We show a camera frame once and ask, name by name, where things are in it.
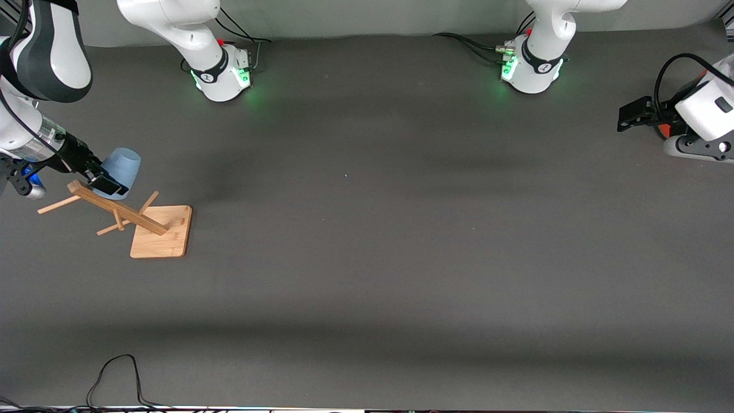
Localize light blue plastic cup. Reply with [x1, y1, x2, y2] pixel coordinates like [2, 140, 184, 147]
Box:
[102, 147, 142, 200]

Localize wooden cup rack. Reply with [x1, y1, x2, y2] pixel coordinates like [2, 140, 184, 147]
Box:
[37, 179, 193, 259]

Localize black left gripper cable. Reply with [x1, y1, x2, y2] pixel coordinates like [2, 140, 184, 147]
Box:
[654, 53, 720, 118]

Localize black left arm base cables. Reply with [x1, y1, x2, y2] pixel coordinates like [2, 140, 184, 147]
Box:
[432, 10, 537, 65]

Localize black arm base cables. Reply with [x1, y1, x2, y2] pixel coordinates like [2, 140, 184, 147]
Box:
[215, 7, 271, 74]
[432, 10, 537, 65]

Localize thin black loose cable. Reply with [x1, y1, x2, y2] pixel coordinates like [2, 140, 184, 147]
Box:
[86, 354, 173, 411]

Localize black right arm base cables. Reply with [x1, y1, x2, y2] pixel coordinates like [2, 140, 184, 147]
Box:
[215, 7, 271, 74]

